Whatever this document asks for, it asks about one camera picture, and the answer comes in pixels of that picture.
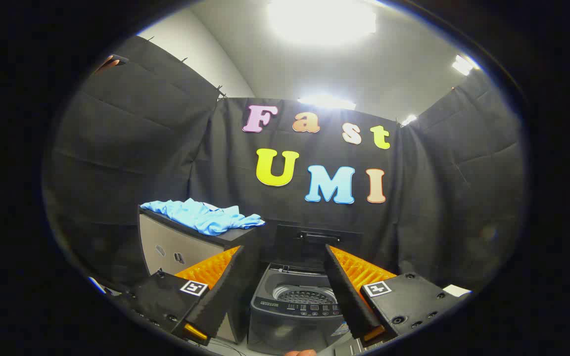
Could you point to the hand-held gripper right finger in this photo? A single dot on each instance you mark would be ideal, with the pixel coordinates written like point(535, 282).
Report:
point(348, 299)

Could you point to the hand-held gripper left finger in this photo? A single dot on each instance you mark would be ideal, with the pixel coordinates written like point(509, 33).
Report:
point(219, 299)

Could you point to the grey washing machine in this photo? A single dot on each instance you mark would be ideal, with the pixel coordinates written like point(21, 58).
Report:
point(275, 326)

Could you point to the light blue polo shirt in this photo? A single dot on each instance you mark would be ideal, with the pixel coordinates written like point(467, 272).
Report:
point(201, 217)

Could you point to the grey cabinet with black top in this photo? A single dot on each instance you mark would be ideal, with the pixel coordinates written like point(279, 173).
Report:
point(166, 247)

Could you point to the black backdrop cloth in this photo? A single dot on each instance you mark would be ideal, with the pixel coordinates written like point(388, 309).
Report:
point(166, 148)

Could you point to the small ceiling light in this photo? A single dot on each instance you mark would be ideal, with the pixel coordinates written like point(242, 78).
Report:
point(408, 119)

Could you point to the large ceiling light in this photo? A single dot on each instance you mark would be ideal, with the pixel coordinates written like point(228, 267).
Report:
point(322, 20)

